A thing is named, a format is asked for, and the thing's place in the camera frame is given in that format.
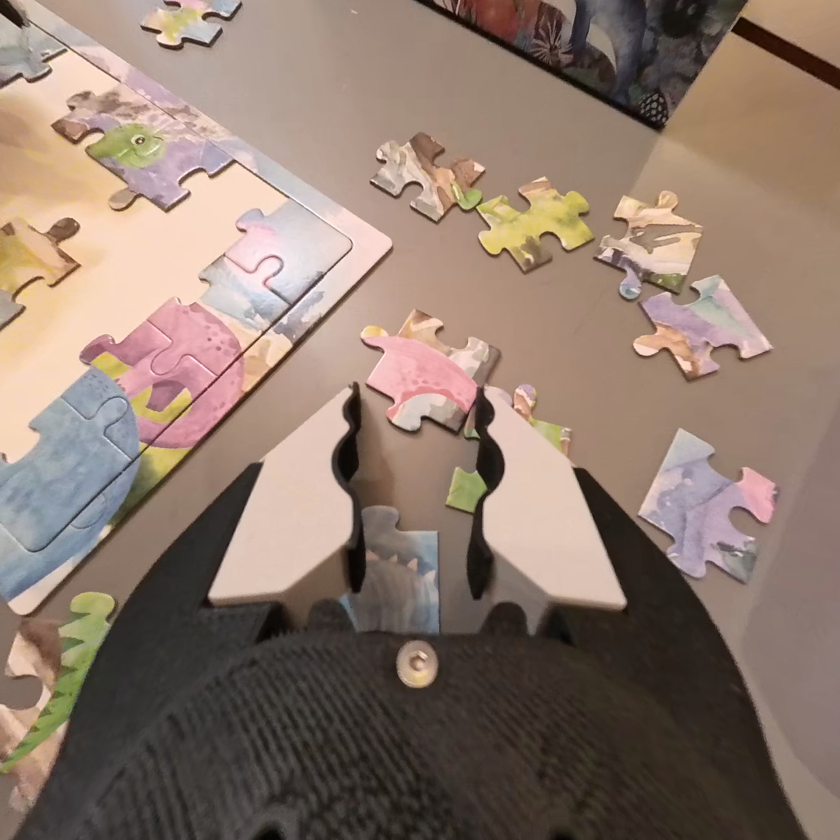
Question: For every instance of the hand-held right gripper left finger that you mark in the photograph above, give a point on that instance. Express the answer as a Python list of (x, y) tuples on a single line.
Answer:
[(282, 531)]

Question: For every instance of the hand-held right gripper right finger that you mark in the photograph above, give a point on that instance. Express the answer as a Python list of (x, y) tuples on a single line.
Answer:
[(551, 538)]

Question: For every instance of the green tan puzzle piece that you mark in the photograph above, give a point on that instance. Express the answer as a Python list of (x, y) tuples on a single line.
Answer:
[(466, 489)]

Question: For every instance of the blue white puzzle piece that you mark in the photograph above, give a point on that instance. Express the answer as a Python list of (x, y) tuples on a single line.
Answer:
[(400, 577)]

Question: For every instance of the pastel purple pink puzzle piece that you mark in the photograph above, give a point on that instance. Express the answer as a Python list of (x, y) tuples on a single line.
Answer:
[(702, 512)]

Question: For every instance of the purple dinosaur body puzzle piece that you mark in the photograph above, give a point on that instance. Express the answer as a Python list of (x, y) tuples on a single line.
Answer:
[(197, 341)]

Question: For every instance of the dinosaur puzzle tray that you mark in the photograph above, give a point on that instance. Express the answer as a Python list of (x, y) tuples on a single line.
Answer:
[(164, 275)]

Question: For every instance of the blue triceratops head puzzle piece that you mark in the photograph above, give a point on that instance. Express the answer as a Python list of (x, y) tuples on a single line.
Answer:
[(8, 312)]

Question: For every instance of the blue dinosaur body puzzle piece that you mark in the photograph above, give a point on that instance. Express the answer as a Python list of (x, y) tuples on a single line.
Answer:
[(65, 459)]

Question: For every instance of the green dinosaur brown puzzle piece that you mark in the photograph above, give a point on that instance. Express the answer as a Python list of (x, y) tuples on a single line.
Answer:
[(59, 682)]

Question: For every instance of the pink dinosaur head puzzle piece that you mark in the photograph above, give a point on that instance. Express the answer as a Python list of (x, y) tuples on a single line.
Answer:
[(295, 249)]

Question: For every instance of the green yellow puzzle piece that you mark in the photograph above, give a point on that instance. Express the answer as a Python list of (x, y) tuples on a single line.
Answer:
[(531, 229)]

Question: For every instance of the peach purple puzzle piece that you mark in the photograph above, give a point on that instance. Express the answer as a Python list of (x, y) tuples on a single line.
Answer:
[(656, 243)]

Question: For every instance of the brown grey puzzle piece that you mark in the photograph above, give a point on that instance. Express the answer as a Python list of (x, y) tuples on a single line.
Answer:
[(426, 177)]

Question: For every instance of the illustrated puzzle box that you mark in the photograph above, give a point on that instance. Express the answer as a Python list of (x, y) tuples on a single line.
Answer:
[(590, 39)]

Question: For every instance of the pink yellow blue puzzle piece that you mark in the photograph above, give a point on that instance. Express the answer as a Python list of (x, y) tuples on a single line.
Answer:
[(184, 19)]

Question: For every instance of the pale blue purple puzzle piece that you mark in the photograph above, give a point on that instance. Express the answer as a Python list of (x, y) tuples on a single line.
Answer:
[(26, 59)]

